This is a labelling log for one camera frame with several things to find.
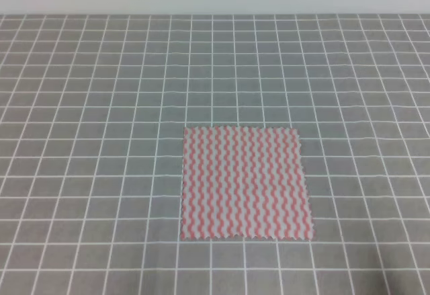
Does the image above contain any pink white wavy striped towel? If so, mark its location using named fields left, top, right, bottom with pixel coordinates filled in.
left=181, top=126, right=315, bottom=241

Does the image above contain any grey grid tablecloth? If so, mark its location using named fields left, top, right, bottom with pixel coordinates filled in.
left=1, top=14, right=429, bottom=294

